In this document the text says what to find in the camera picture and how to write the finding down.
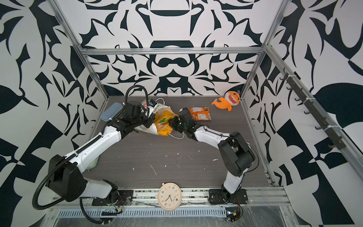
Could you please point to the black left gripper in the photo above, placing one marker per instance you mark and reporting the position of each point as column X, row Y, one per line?
column 150, row 120

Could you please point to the orange shark plush toy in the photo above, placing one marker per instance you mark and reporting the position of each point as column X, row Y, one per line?
column 231, row 99

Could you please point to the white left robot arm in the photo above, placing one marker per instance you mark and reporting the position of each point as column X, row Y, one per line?
column 65, row 174

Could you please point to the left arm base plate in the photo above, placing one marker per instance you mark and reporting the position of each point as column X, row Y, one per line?
column 115, row 198

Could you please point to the white green paper bag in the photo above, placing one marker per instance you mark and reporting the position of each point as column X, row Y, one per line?
column 161, row 107

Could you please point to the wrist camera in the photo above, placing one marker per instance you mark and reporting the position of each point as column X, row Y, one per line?
column 152, row 104
column 185, row 115

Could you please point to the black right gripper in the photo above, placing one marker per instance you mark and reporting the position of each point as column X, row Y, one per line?
column 173, row 124

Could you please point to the orange snack packet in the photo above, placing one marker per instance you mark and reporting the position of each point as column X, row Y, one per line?
column 200, row 113

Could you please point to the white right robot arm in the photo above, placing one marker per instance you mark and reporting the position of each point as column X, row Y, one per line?
column 237, row 155

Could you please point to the round wooden clock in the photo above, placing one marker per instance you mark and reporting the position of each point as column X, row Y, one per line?
column 169, row 196

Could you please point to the light green tray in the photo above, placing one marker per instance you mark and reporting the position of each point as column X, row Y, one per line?
column 93, row 164

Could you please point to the yellow snack packet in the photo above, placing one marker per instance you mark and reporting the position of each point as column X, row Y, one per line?
column 162, row 122

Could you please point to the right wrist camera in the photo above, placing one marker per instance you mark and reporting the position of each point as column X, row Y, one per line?
column 185, row 115

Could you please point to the wall hook rail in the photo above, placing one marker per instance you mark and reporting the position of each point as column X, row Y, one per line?
column 314, row 109

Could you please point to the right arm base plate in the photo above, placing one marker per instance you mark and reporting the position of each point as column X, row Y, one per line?
column 222, row 196

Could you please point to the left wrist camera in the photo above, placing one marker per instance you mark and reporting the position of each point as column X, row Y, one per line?
column 152, row 104

